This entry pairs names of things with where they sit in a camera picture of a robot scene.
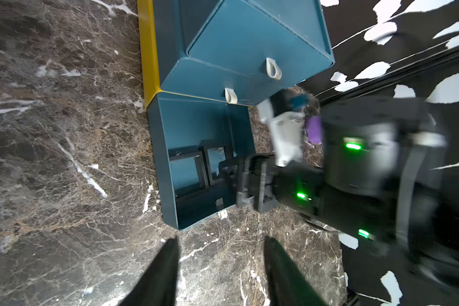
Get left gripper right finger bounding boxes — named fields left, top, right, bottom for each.
left=264, top=236, right=326, bottom=305

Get teal three-drawer cabinet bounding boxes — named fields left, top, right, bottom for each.
left=137, top=1, right=335, bottom=230

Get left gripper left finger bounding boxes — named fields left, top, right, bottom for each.
left=119, top=237, right=180, bottom=306

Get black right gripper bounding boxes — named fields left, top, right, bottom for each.
left=219, top=154, right=325, bottom=220

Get purple wedge-shaped object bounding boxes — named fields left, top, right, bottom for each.
left=305, top=116, right=322, bottom=144

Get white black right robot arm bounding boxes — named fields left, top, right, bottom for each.
left=219, top=96, right=459, bottom=290

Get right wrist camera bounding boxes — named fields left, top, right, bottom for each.
left=256, top=88, right=309, bottom=167

